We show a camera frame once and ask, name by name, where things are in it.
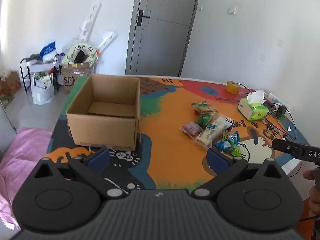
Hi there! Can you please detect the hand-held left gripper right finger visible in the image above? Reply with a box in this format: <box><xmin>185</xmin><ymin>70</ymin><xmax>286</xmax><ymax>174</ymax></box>
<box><xmin>191</xmin><ymin>148</ymin><xmax>285</xmax><ymax>200</ymax></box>

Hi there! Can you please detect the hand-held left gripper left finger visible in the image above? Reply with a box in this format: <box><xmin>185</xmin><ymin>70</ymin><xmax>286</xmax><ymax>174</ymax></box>
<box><xmin>33</xmin><ymin>147</ymin><xmax>130</xmax><ymax>200</ymax></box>

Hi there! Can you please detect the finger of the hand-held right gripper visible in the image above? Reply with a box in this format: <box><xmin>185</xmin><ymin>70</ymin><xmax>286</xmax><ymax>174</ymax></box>
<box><xmin>272</xmin><ymin>139</ymin><xmax>302</xmax><ymax>158</ymax></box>

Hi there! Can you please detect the blue triangular snack packet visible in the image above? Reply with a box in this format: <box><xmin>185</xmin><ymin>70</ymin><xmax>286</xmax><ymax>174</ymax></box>
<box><xmin>214</xmin><ymin>140</ymin><xmax>232</xmax><ymax>153</ymax></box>

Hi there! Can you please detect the light green snack packet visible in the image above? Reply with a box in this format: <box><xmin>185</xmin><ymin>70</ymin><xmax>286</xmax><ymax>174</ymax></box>
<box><xmin>230</xmin><ymin>145</ymin><xmax>243</xmax><ymax>159</ymax></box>

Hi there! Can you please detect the blue and green snack packet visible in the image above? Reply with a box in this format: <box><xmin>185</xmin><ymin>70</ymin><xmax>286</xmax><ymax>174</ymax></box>
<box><xmin>222</xmin><ymin>131</ymin><xmax>241</xmax><ymax>145</ymax></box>

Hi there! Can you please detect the long cream biscuit packet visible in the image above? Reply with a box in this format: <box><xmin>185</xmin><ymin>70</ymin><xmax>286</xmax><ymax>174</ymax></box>
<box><xmin>195</xmin><ymin>112</ymin><xmax>230</xmax><ymax>148</ymax></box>

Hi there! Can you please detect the black and white snack packet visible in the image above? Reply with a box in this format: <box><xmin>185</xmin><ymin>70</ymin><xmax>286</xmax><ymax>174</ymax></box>
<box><xmin>223</xmin><ymin>116</ymin><xmax>236</xmax><ymax>132</ymax></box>

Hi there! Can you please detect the purple snack packet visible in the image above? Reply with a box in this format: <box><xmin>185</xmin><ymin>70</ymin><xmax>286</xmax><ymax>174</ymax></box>
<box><xmin>179</xmin><ymin>122</ymin><xmax>204</xmax><ymax>139</ymax></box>

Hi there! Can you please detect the dark green snack packet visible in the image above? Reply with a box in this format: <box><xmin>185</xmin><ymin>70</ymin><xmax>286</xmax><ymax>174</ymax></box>
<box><xmin>195</xmin><ymin>114</ymin><xmax>213</xmax><ymax>130</ymax></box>

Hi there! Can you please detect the green label bread packet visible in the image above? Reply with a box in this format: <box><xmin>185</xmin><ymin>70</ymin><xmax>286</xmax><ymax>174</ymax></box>
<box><xmin>191</xmin><ymin>101</ymin><xmax>217</xmax><ymax>116</ymax></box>

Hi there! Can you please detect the person's right hand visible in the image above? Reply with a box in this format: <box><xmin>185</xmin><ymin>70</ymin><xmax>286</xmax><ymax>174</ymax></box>
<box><xmin>302</xmin><ymin>169</ymin><xmax>320</xmax><ymax>217</ymax></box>

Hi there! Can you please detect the white power strip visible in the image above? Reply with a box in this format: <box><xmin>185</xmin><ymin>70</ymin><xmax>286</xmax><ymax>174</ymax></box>
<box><xmin>267</xmin><ymin>93</ymin><xmax>292</xmax><ymax>111</ymax></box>

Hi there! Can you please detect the green tissue box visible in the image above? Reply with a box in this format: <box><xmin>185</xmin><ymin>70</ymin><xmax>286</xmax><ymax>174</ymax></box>
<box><xmin>237</xmin><ymin>90</ymin><xmax>269</xmax><ymax>121</ymax></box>

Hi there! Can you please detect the colourful cartoon printed mat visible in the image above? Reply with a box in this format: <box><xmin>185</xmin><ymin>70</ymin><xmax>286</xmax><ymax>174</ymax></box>
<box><xmin>46</xmin><ymin>76</ymin><xmax>310</xmax><ymax>191</ymax></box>

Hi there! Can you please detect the yellow tape roll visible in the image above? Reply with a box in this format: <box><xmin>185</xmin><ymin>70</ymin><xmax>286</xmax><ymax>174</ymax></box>
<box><xmin>226</xmin><ymin>80</ymin><xmax>241</xmax><ymax>94</ymax></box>

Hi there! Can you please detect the pink blanket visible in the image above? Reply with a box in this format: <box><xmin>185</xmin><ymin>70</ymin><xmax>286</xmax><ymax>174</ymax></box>
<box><xmin>0</xmin><ymin>127</ymin><xmax>53</xmax><ymax>230</ymax></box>

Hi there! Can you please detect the taped cardboard box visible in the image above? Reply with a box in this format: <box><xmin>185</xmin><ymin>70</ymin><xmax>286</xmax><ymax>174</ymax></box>
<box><xmin>61</xmin><ymin>62</ymin><xmax>92</xmax><ymax>95</ymax></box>

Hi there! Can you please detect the white plastic bag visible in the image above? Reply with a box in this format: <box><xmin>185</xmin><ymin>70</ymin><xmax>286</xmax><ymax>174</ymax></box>
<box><xmin>31</xmin><ymin>72</ymin><xmax>55</xmax><ymax>106</ymax></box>

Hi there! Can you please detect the panda print toilet seat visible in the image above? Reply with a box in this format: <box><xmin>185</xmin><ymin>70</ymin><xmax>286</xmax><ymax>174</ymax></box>
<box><xmin>61</xmin><ymin>42</ymin><xmax>99</xmax><ymax>66</ymax></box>

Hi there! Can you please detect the black shoe rack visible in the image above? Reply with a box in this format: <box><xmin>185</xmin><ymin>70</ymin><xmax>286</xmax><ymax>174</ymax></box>
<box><xmin>20</xmin><ymin>53</ymin><xmax>62</xmax><ymax>93</ymax></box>

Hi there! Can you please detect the printed cardboard box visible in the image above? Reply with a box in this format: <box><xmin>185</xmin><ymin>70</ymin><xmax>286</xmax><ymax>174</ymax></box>
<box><xmin>0</xmin><ymin>70</ymin><xmax>21</xmax><ymax>96</ymax></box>

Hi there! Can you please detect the short white board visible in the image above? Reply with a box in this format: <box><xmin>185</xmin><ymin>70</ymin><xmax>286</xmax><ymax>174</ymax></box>
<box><xmin>97</xmin><ymin>30</ymin><xmax>118</xmax><ymax>53</ymax></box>

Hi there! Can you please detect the blue plastic bag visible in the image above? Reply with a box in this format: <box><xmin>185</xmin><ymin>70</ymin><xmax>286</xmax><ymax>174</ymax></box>
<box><xmin>40</xmin><ymin>41</ymin><xmax>57</xmax><ymax>57</ymax></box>

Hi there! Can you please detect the long white board with holes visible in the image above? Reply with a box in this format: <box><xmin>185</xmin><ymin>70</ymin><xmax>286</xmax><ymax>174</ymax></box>
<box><xmin>78</xmin><ymin>2</ymin><xmax>103</xmax><ymax>43</ymax></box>

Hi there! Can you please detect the grey door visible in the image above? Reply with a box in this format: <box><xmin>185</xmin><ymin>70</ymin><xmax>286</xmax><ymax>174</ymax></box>
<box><xmin>125</xmin><ymin>0</ymin><xmax>203</xmax><ymax>78</ymax></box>

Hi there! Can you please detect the black door handle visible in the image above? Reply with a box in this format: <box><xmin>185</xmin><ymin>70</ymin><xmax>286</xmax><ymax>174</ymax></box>
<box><xmin>137</xmin><ymin>10</ymin><xmax>151</xmax><ymax>27</ymax></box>

